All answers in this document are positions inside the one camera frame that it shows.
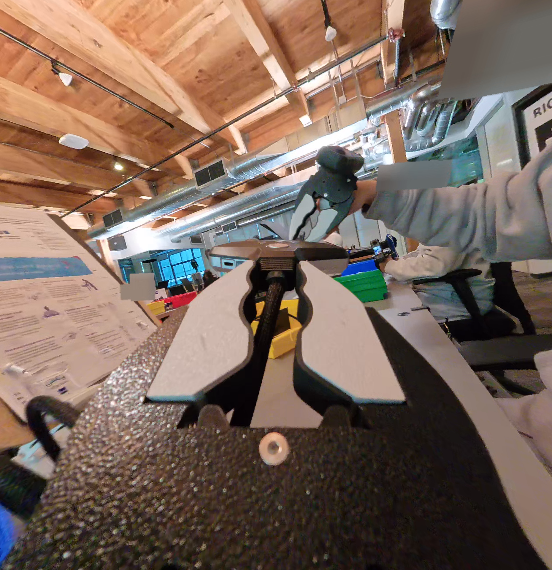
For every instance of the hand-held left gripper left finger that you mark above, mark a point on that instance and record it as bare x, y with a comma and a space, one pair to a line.
209, 338

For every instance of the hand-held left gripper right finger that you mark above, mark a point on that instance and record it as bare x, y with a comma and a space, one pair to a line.
342, 347

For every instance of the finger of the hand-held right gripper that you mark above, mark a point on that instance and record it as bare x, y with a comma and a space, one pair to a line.
330, 220
302, 218

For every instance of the person's right forearm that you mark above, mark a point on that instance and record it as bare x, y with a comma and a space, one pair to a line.
472, 218

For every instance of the person's right hand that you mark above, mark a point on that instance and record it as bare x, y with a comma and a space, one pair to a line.
366, 193

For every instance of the red plastic bin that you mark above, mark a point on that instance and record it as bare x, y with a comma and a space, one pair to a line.
182, 298

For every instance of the blue plastic bin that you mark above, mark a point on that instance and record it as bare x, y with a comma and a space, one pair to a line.
360, 267

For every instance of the small yellow plastic bin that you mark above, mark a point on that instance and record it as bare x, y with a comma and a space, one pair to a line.
156, 307

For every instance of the green plastic bin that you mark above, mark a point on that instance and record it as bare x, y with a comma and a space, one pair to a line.
365, 285

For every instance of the white track spotlight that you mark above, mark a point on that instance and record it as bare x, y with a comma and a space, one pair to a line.
64, 79
330, 33

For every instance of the black office chair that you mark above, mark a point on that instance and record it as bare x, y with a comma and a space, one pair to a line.
494, 303

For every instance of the white instruction sheet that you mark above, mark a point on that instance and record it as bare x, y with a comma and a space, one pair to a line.
49, 303

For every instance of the person's light sweatshirt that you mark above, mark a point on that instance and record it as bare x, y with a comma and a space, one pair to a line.
532, 414

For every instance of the white ceiling access point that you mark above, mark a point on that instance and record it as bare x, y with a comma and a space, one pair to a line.
73, 141

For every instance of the silver air duct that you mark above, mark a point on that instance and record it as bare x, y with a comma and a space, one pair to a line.
258, 196

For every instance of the black wall speaker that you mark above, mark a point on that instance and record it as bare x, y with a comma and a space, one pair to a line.
116, 243

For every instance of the black framed wall sign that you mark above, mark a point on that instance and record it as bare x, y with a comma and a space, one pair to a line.
543, 124

